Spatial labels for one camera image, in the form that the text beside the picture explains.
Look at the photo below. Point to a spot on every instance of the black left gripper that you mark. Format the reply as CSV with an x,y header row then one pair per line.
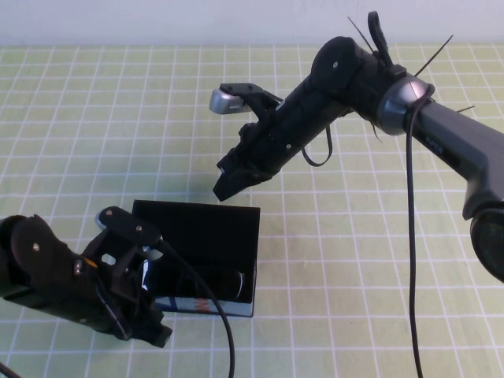
x,y
90,303

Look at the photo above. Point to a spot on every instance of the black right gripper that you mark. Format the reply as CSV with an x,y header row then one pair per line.
x,y
283,138

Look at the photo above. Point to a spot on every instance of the black glasses case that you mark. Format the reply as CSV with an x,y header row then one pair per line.
x,y
197,228

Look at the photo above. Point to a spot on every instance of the black-framed glasses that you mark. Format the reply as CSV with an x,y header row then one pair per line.
x,y
238,285

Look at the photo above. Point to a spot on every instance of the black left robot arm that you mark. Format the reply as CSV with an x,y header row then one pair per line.
x,y
23,252

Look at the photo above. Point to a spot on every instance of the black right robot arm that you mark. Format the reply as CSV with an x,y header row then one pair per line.
x,y
445,130

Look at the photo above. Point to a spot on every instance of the green checked tablecloth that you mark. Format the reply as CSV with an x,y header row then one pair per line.
x,y
118,118

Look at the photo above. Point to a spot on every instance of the black zip tie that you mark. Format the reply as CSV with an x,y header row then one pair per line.
x,y
433,55
376,132
360,34

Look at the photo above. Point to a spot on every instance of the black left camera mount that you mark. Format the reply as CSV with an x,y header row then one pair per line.
x,y
118,275

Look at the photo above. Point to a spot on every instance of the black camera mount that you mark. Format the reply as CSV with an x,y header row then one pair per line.
x,y
118,275
256,92

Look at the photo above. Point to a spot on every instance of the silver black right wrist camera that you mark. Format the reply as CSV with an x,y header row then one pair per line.
x,y
226,103

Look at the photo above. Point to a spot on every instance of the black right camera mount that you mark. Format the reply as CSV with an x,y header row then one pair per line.
x,y
256,92

